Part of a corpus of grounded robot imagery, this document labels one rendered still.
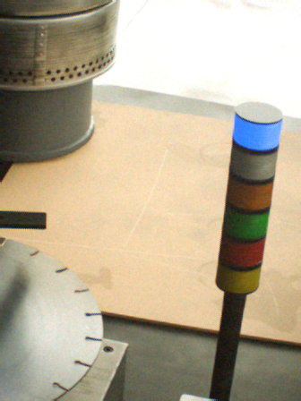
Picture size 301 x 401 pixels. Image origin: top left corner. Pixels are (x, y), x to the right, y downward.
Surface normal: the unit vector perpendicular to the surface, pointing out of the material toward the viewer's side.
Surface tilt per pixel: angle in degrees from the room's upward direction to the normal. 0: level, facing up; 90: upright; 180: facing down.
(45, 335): 0
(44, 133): 89
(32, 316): 0
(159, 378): 0
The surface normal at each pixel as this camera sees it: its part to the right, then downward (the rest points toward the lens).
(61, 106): 0.59, 0.43
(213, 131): 0.07, -0.86
